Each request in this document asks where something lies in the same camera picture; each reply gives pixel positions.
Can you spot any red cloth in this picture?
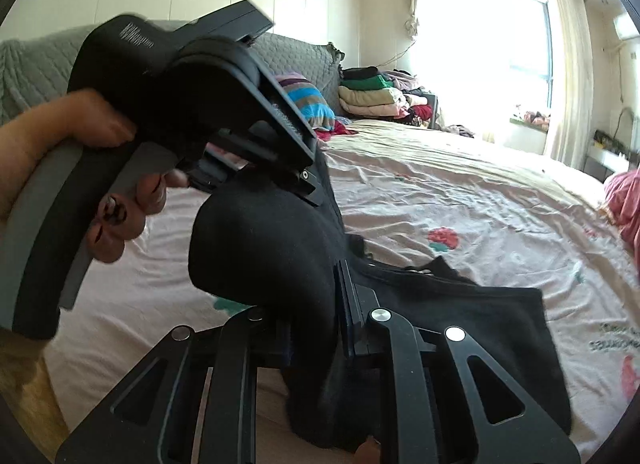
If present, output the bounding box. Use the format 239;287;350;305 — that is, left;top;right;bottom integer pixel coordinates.
317;119;359;143

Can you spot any pink garment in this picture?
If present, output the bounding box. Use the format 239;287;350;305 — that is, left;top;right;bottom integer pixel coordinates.
602;170;640;257

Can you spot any black sweater with orange patches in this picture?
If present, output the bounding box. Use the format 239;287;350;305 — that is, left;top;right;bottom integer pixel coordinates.
189;154;573;455

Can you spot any striped pillow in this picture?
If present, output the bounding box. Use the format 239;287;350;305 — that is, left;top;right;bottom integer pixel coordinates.
274;71;337;132

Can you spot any window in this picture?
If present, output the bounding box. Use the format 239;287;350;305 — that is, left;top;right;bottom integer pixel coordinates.
500;0;556;89

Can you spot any cream curtain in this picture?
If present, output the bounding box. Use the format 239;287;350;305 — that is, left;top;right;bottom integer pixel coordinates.
542;0;590;163

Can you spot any white air conditioner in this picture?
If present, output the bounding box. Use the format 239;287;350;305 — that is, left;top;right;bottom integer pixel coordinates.
612;12;640;42

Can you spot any pile of loose clothes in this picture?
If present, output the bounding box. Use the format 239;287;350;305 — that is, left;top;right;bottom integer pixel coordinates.
385;68;443;131

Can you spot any stack of folded clothes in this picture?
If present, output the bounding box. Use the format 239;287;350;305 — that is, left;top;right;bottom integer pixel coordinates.
337;66;408;121

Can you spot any white desk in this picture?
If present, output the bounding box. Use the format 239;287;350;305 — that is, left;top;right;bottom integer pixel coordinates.
582;129;640;181

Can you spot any grey quilted headboard cover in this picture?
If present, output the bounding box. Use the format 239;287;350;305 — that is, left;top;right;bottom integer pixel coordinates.
0;24;346;127

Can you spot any person's left hand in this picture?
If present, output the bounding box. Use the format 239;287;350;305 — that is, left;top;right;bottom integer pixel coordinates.
0;88;189;265

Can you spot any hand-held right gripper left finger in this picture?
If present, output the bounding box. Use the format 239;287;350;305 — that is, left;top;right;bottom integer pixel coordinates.
55;311;292;464

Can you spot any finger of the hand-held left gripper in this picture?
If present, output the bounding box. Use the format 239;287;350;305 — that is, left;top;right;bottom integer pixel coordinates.
187;146;251;192
280;159;329;208

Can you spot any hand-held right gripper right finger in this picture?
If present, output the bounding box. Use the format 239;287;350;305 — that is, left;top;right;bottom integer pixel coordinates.
332;260;581;464

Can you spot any windowsill clutter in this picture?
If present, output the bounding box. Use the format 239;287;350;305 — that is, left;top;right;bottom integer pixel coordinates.
510;106;551;133

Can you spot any person's right hand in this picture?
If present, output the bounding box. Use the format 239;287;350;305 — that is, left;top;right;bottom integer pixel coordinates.
354;435;383;464

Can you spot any dark small garment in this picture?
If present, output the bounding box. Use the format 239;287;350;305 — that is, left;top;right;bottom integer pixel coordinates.
442;123;477;141

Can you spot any floral bed sheet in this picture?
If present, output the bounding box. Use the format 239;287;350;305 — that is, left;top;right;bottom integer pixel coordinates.
42;116;640;464

